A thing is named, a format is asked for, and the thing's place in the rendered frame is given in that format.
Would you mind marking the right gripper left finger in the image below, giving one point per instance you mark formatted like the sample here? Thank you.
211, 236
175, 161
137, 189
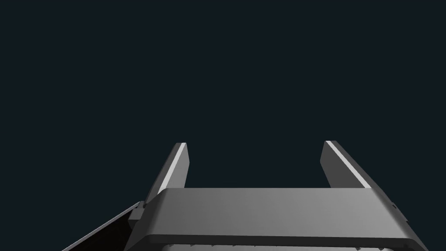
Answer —
174, 170

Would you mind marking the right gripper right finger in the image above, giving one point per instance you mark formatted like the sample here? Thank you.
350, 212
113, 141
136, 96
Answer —
339, 169

